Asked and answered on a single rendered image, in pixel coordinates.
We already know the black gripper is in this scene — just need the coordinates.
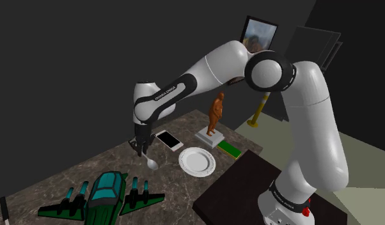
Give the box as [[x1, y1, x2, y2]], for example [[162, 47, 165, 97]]
[[129, 123, 156, 157]]

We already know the white spoon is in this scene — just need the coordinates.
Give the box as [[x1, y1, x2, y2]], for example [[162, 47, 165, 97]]
[[141, 151, 159, 171]]

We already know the white phone with black screen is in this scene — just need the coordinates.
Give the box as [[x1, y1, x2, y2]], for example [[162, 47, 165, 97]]
[[155, 130, 184, 153]]

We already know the white round plate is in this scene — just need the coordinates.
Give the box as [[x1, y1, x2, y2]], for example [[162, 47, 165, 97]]
[[178, 146, 217, 178]]

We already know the green and teal toy plane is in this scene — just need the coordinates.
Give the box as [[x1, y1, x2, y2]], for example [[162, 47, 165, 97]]
[[37, 171, 166, 225]]

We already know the green flat box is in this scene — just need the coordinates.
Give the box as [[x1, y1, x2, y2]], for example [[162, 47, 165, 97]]
[[216, 140, 242, 160]]

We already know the dark robot stand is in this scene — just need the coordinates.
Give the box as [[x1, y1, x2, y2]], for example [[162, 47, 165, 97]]
[[192, 149, 348, 225]]

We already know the black and white knife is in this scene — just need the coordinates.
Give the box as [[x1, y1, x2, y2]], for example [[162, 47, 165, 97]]
[[0, 196, 11, 225]]

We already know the orange figure on grey pedestal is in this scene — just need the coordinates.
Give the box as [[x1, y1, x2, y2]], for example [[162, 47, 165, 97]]
[[194, 91, 226, 150]]

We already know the yellow and white post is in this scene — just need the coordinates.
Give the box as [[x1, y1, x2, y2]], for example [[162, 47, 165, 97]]
[[246, 91, 271, 128]]

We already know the framed wall picture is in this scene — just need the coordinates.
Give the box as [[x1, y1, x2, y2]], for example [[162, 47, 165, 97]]
[[240, 15, 279, 54]]

